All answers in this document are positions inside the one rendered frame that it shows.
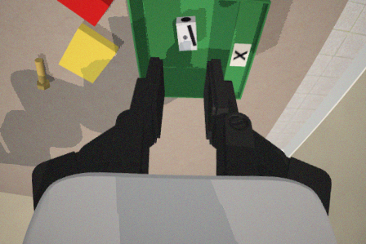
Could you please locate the brass bolt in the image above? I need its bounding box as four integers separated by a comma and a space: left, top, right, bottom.
34, 58, 50, 90

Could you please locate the silver pencil sharpener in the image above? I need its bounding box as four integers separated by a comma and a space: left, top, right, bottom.
176, 16, 197, 51

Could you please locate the yellow sticky note pad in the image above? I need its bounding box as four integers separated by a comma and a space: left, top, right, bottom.
59, 23, 118, 83

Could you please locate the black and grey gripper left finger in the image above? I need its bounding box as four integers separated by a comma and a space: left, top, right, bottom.
32, 57, 165, 210

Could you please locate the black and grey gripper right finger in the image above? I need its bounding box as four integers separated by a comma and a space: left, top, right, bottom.
203, 59, 332, 215

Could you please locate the green rack of bins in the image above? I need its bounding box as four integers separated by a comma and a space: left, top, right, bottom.
127, 0, 271, 100

